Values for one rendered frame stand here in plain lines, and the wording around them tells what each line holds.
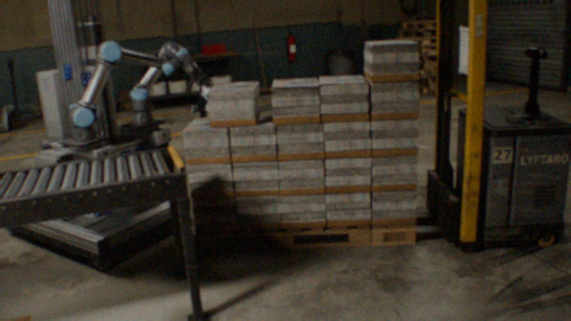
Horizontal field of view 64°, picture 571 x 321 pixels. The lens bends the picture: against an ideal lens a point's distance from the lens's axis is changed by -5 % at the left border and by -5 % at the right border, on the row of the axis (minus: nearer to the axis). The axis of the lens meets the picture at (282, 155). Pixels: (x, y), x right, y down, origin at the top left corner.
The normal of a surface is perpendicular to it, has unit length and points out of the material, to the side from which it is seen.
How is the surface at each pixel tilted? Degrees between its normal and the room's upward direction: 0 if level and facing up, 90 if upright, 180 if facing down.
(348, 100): 90
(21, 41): 90
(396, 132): 90
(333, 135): 89
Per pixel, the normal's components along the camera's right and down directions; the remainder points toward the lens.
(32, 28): 0.34, 0.24
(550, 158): -0.05, 0.28
